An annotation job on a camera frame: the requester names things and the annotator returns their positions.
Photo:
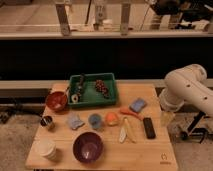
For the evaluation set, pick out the light blue towel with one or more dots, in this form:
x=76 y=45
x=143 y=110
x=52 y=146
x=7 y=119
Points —
x=74 y=122

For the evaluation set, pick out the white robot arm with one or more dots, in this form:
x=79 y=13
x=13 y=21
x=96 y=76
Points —
x=186 y=85

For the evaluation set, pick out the red bowl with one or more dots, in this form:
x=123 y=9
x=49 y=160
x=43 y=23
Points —
x=56 y=101

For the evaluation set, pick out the purple bowl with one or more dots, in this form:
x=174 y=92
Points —
x=87 y=147

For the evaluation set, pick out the dark grape bunch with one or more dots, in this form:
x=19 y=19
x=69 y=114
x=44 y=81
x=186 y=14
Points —
x=102 y=88

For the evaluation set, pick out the green plastic tray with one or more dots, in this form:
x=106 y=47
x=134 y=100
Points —
x=90 y=97

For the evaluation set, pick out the orange carrot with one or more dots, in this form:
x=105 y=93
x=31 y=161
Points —
x=127 y=111

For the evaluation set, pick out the orange fruit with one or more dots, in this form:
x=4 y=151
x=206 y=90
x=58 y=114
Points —
x=111 y=119

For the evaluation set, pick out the black brush in tray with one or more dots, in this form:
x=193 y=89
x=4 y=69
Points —
x=76 y=97

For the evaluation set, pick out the blue sponge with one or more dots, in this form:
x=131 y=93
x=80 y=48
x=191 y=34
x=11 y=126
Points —
x=137 y=105

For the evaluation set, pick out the blue cup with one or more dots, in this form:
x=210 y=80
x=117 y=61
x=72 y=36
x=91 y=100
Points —
x=95 y=120

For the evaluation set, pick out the wooden spoon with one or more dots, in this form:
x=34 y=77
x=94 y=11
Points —
x=66 y=90

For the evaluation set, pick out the yellow banana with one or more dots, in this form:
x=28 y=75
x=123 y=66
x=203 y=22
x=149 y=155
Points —
x=129 y=130

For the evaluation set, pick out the black remote control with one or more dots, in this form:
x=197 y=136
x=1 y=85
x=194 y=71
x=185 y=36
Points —
x=149 y=129

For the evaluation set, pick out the metal can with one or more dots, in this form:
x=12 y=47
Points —
x=47 y=123

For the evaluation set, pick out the white stacked cups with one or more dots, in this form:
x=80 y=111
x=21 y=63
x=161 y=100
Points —
x=46 y=148

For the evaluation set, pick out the black wheeled stand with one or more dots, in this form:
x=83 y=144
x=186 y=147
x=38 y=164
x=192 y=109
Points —
x=195 y=132

